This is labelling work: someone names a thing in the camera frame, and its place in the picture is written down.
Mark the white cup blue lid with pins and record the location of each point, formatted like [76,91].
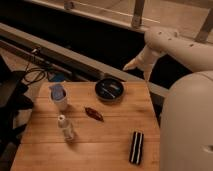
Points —
[58,96]

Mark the black white striped case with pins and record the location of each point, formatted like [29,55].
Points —
[136,148]

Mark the black round bowl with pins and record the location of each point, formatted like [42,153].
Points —
[109,89]

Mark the metal rail beam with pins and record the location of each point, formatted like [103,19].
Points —
[61,54]

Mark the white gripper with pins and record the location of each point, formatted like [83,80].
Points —
[143,62]

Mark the clear plastic bottle white cap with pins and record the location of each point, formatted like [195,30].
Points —
[66,127]

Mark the dark red leaf-shaped object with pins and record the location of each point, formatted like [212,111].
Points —
[94,114]

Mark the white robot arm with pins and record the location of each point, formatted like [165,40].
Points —
[186,132]

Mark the black chair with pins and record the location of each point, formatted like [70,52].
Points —
[12,100]

